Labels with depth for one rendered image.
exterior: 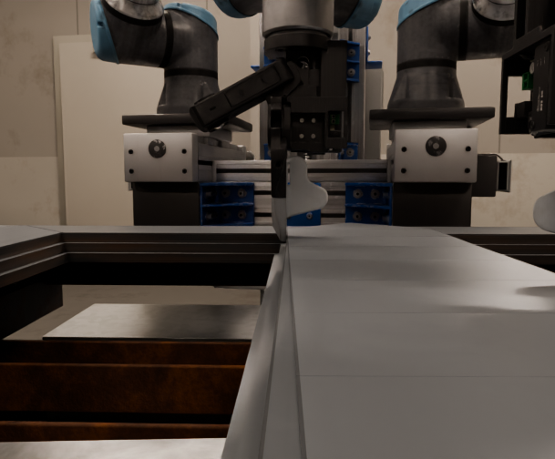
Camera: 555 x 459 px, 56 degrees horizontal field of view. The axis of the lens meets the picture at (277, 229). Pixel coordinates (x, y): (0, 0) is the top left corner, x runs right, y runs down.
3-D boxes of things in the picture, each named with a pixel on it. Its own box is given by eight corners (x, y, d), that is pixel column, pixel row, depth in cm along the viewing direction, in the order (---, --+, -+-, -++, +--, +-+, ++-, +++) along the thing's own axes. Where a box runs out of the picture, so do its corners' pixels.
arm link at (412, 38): (398, 72, 113) (399, 7, 112) (464, 68, 109) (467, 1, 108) (393, 60, 102) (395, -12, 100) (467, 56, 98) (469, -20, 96)
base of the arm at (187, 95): (171, 123, 124) (170, 80, 123) (233, 122, 121) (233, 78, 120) (145, 116, 109) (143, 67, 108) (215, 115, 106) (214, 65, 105)
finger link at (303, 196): (328, 245, 54) (329, 155, 53) (271, 244, 55) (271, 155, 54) (326, 241, 57) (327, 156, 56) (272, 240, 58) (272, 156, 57)
